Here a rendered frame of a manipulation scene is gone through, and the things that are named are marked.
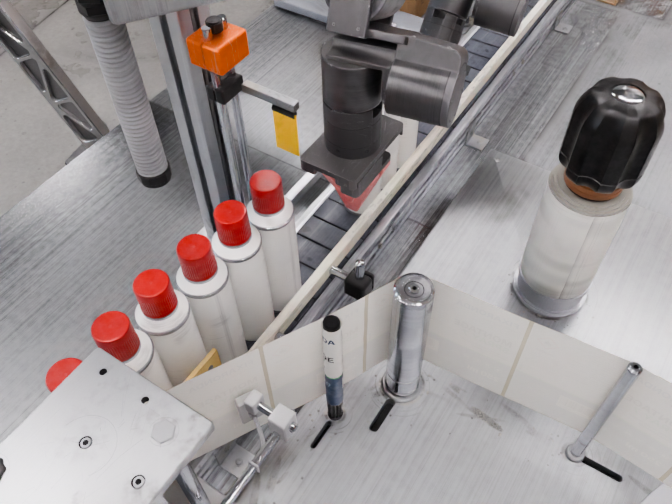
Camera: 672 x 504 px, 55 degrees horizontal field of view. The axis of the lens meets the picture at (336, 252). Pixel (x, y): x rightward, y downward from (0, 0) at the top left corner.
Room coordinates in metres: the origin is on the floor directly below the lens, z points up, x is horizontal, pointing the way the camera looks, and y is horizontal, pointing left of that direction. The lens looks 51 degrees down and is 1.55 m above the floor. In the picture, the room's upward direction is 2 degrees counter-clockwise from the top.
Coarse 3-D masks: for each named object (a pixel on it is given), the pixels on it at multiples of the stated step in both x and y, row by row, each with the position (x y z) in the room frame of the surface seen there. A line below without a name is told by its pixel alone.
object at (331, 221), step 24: (552, 0) 1.13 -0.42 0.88; (480, 48) 0.98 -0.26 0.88; (456, 120) 0.79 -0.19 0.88; (336, 192) 0.64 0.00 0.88; (312, 216) 0.60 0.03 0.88; (336, 216) 0.60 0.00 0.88; (312, 240) 0.56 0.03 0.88; (336, 240) 0.55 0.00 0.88; (360, 240) 0.55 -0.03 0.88; (312, 264) 0.51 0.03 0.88
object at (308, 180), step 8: (472, 8) 0.98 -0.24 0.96; (304, 176) 0.59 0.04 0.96; (312, 176) 0.59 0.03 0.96; (320, 176) 0.60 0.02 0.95; (296, 184) 0.58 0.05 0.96; (304, 184) 0.58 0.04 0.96; (312, 184) 0.59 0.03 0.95; (288, 192) 0.57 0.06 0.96; (296, 192) 0.57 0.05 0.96; (304, 192) 0.57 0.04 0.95; (296, 200) 0.56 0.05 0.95
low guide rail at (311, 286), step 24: (528, 24) 1.00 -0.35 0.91; (504, 48) 0.93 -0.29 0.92; (480, 72) 0.86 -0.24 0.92; (432, 144) 0.71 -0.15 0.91; (408, 168) 0.65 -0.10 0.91; (384, 192) 0.61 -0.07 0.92; (360, 216) 0.56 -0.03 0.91; (336, 264) 0.50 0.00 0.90; (312, 288) 0.45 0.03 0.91; (288, 312) 0.42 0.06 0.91; (264, 336) 0.39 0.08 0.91
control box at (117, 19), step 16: (112, 0) 0.42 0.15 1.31; (128, 0) 0.43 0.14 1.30; (144, 0) 0.43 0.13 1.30; (160, 0) 0.44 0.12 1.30; (176, 0) 0.44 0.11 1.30; (192, 0) 0.44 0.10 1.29; (208, 0) 0.45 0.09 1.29; (224, 0) 0.45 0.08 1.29; (112, 16) 0.42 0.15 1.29; (128, 16) 0.43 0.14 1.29; (144, 16) 0.43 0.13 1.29
